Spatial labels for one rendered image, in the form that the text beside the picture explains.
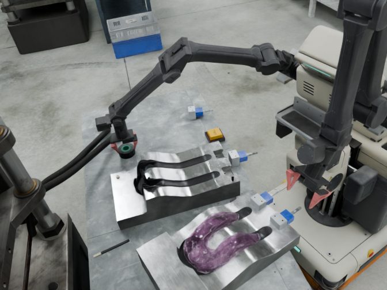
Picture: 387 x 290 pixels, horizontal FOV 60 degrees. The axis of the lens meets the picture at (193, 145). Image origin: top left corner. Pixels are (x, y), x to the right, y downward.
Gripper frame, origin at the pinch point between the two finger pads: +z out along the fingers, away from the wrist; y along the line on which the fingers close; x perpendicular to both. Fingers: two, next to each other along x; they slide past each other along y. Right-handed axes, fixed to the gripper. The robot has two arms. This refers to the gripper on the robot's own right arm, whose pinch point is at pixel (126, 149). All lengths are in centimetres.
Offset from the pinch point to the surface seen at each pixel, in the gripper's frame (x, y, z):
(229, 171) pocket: 35, -40, -6
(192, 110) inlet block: -14.1, -37.5, -3.5
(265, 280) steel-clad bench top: 80, -35, 0
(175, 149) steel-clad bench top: 6.5, -22.8, 1.9
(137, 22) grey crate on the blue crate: -309, -44, 63
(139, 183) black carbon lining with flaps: 28.7, -2.7, -5.2
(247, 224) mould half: 62, -37, -5
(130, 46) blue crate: -271, -27, 76
